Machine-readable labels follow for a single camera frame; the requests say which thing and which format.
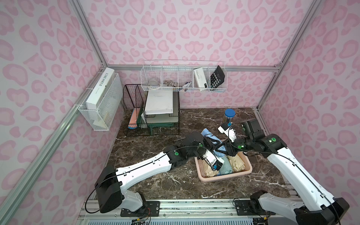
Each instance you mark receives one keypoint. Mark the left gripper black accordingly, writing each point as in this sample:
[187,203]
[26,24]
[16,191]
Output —
[208,145]

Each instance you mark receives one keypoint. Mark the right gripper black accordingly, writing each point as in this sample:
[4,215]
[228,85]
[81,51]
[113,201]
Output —
[230,147]

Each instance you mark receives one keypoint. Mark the cream umbrella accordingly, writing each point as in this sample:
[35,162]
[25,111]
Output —
[207,171]
[236,163]

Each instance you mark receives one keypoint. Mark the pink plastic storage box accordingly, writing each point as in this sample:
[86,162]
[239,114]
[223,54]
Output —
[248,170]

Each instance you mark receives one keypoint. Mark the mint green umbrella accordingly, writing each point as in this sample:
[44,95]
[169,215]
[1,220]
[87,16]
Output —
[226,167]

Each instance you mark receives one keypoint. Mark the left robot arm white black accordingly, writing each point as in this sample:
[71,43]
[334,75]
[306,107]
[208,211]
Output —
[112,186]

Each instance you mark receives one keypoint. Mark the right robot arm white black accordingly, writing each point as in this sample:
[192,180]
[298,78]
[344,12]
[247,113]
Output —
[317,206]

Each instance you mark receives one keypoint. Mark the small white box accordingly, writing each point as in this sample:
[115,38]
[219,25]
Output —
[200,79]

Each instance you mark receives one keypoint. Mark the long white box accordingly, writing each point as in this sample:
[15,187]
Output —
[100,89]

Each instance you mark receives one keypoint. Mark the blue lid pencil jar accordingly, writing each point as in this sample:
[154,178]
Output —
[229,115]

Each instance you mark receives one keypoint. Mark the white paper stack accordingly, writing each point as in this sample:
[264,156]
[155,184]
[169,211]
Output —
[159,102]

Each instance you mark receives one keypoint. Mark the green document tray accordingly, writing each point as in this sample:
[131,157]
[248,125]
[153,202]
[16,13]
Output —
[161,123]

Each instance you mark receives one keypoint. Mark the black calculator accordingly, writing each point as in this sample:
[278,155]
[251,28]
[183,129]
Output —
[217,79]

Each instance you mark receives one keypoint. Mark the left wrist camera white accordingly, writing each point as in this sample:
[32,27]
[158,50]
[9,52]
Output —
[212,160]

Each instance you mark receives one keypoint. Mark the black wire file rack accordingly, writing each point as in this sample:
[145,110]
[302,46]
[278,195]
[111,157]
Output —
[134,105]

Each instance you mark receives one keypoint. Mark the aluminium front rail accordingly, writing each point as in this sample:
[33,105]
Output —
[206,211]

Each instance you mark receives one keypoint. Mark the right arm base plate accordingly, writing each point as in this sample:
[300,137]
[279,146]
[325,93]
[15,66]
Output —
[243,208]

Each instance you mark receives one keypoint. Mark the white wire wall basket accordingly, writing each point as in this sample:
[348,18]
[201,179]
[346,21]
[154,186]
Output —
[178,75]

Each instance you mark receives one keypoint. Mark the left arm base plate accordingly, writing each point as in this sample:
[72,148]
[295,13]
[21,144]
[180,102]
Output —
[151,208]

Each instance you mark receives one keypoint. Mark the white wire side basket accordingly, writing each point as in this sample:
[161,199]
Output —
[101,119]

